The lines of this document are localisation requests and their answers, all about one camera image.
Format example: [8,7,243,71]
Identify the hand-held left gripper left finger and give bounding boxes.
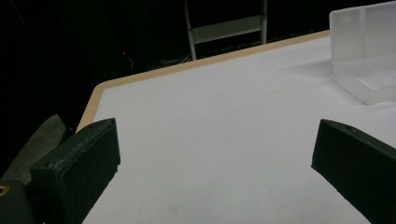
[29,118,121,224]

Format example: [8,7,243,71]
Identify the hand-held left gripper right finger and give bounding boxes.
[310,119,396,224]

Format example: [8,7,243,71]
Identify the clear plastic open box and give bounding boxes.
[329,0,396,105]

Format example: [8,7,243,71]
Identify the grey metal stand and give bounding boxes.
[183,0,269,61]

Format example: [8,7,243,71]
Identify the white cable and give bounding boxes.
[126,53,200,70]

